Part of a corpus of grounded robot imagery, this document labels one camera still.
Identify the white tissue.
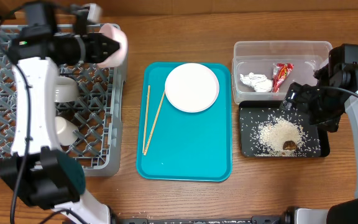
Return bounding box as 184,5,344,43
240,72,273,93

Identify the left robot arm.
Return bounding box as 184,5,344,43
0,26,128,223

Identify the grey plastic dish rack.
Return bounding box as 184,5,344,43
0,24,129,177

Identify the wooden chopstick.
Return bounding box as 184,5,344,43
142,85,150,154
143,90,165,156

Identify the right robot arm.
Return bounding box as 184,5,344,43
280,62,358,223

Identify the black food waste tray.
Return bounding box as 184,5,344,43
238,100,331,158

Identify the spilled rice pile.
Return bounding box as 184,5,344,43
241,107,321,157

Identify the clear plastic waste bin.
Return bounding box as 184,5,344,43
232,40,333,104

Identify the red snack wrapper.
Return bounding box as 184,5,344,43
272,63,294,93

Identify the grey bowl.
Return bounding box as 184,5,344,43
55,76,80,103

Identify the teal plastic tray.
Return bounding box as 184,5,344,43
136,62,232,182

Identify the large white plate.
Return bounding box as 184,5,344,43
165,63,219,113

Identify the brown food scrap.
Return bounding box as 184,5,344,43
283,141,298,151

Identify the white paper cup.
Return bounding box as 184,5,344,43
55,116,78,146

